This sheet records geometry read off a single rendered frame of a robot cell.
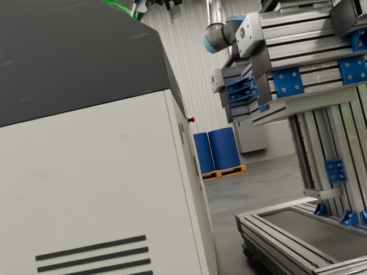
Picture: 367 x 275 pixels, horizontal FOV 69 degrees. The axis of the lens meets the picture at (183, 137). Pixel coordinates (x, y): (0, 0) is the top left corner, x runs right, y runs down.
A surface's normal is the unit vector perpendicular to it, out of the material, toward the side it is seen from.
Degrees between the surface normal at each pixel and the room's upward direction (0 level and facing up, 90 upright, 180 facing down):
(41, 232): 90
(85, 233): 90
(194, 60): 90
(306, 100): 90
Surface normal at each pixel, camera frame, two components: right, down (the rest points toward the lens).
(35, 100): -0.07, -0.05
